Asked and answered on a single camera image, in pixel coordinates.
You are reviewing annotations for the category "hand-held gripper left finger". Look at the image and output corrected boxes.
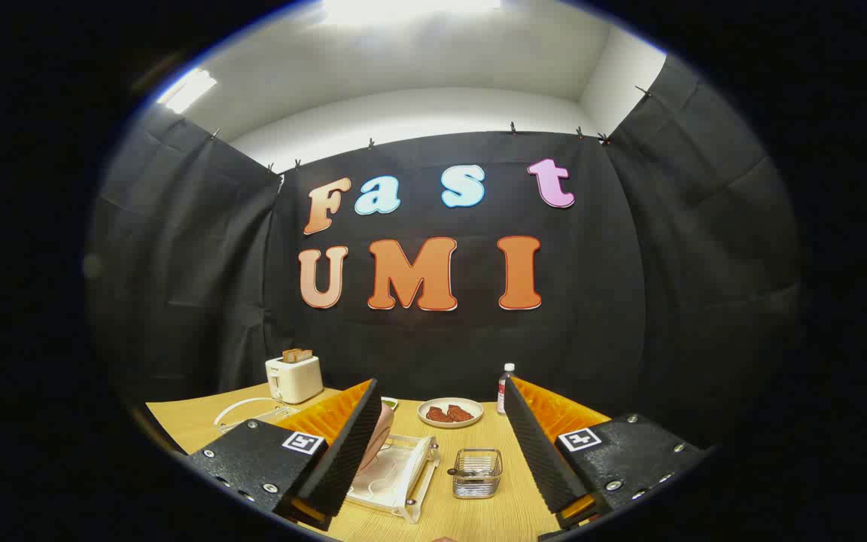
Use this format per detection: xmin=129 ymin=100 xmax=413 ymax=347
xmin=187 ymin=379 xmax=383 ymax=532

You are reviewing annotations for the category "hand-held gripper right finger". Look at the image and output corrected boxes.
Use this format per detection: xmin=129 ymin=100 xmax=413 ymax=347
xmin=503 ymin=375 xmax=707 ymax=537

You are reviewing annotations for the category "pink plate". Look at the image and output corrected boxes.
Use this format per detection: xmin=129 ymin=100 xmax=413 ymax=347
xmin=357 ymin=405 xmax=396 ymax=475

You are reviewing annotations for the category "white wire dish rack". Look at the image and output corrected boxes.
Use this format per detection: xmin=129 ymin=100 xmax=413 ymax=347
xmin=214 ymin=397 xmax=441 ymax=525

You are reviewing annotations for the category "metal wire basket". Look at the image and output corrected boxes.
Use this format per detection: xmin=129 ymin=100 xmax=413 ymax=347
xmin=450 ymin=448 xmax=503 ymax=499

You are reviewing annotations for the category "white round plate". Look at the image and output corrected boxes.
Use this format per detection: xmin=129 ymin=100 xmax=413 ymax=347
xmin=417 ymin=397 xmax=485 ymax=429

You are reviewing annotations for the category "clear bottle red label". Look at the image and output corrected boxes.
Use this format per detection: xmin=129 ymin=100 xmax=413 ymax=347
xmin=497 ymin=364 xmax=516 ymax=416

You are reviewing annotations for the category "white toaster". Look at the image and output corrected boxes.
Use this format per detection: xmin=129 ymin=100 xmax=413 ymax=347
xmin=265 ymin=354 xmax=324 ymax=405

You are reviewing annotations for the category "black backdrop cloth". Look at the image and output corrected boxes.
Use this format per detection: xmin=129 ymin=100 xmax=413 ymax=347
xmin=86 ymin=54 xmax=803 ymax=445

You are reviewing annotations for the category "row of black cloth clips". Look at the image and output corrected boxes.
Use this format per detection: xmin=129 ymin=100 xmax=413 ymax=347
xmin=210 ymin=84 xmax=653 ymax=172

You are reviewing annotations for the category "ceiling light panel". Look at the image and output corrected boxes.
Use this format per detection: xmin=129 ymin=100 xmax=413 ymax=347
xmin=157 ymin=68 xmax=218 ymax=115

